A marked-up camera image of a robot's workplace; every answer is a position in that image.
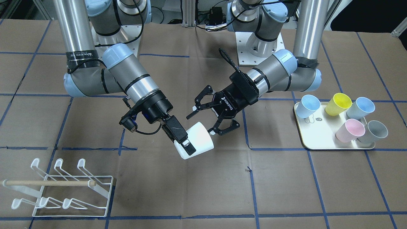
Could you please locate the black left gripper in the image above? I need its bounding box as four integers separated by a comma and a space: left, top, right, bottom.
186, 71, 259, 136

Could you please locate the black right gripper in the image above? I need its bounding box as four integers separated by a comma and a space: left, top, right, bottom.
135, 90, 195, 156

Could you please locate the white plastic cup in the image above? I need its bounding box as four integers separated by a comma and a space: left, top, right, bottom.
174, 122, 214, 159

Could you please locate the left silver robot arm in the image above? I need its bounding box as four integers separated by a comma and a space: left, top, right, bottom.
187, 0, 329, 135

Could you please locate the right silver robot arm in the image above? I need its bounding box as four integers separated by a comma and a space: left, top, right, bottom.
53, 0, 198, 156

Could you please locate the light blue cup rear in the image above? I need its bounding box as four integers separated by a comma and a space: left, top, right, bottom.
296, 94, 321, 119

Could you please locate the light blue cup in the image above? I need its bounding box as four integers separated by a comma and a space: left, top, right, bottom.
296, 94, 321, 119
346, 97, 375, 119

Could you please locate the yellow plastic cup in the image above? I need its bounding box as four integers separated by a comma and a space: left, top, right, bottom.
325, 93, 352, 116

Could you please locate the pink plastic cup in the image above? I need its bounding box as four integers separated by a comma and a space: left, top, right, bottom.
335, 119, 365, 142

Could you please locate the light blue cup front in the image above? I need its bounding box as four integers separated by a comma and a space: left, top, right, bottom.
346, 97, 375, 119

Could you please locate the grey plastic cup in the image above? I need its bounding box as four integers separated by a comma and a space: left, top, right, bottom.
358, 120, 388, 143

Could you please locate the beige plastic tray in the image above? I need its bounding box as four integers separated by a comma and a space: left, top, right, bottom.
293, 102, 375, 150

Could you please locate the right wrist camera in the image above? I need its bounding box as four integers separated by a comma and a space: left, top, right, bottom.
119, 105, 141, 133

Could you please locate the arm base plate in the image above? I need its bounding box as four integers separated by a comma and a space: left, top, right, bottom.
235, 32, 285, 67
91, 25, 141, 60

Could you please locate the white wire cup rack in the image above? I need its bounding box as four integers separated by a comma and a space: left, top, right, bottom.
3, 158, 115, 218

